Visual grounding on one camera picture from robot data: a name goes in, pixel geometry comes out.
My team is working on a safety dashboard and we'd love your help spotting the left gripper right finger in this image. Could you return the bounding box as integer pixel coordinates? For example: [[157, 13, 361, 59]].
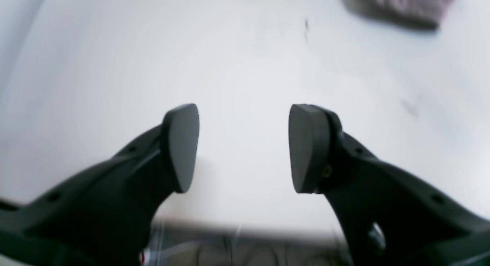
[[288, 104, 490, 266]]

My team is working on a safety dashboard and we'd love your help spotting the mauve t-shirt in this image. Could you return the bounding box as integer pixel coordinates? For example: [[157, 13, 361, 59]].
[[344, 0, 456, 30]]

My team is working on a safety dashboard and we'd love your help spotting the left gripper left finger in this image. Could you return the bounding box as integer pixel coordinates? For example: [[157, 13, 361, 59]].
[[0, 103, 200, 266]]

